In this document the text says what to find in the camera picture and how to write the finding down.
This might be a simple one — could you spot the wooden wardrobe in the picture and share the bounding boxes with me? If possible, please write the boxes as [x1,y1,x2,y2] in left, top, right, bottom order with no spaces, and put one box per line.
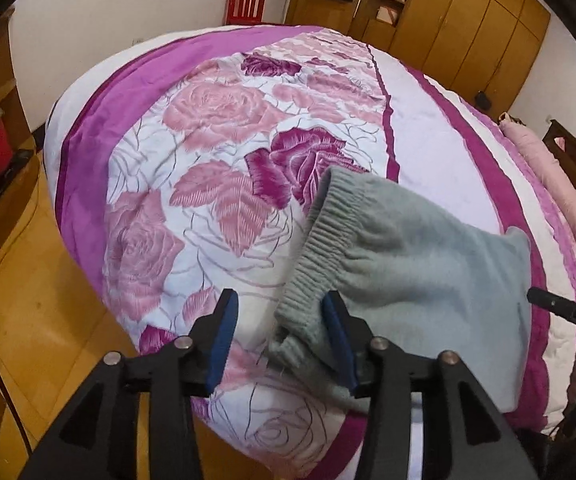
[285,0,551,91]

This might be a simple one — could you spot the red wooden chair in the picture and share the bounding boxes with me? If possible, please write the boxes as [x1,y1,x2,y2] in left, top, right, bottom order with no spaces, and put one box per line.
[224,0,267,26]

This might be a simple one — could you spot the pink checked pillow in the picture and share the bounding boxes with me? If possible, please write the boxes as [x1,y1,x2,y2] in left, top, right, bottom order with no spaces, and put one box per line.
[498,114,576,306]

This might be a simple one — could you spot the grey fleece pants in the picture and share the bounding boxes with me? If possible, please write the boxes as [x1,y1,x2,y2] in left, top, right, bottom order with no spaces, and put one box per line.
[267,166,533,413]

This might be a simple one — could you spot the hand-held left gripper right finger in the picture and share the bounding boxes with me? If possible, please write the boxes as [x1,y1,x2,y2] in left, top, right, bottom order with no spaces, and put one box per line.
[322,290,541,480]

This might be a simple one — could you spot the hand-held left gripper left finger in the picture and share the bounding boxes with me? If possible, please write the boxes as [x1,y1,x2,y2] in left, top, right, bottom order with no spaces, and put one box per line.
[18,287,241,480]

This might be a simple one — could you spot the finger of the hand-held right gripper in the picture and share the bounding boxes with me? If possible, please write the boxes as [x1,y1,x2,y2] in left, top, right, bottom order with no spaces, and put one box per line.
[526,286,576,333]

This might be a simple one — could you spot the purple floral bedspread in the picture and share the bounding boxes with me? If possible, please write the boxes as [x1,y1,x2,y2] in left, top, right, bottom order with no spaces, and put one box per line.
[48,25,576,480]

